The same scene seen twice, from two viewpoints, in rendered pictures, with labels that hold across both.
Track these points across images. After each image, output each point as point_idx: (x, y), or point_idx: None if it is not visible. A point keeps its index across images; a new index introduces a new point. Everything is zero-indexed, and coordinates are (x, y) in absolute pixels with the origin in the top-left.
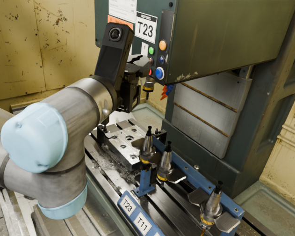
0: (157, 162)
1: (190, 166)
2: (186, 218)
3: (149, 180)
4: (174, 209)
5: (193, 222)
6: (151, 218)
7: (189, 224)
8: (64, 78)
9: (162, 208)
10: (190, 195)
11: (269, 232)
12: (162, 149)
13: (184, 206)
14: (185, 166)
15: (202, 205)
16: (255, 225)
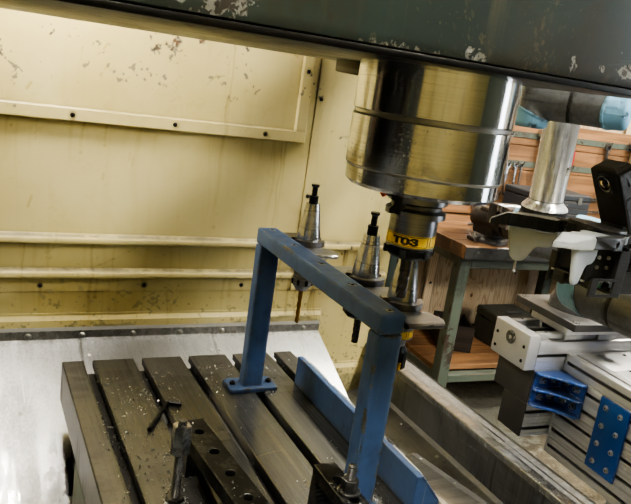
0: (380, 287)
1: (311, 262)
2: (255, 443)
3: (344, 472)
4: (277, 462)
5: (243, 434)
6: (345, 461)
7: (255, 433)
8: None
9: (307, 471)
10: (334, 254)
11: (77, 387)
12: (362, 288)
13: (243, 460)
14: (320, 264)
15: (324, 241)
16: (94, 399)
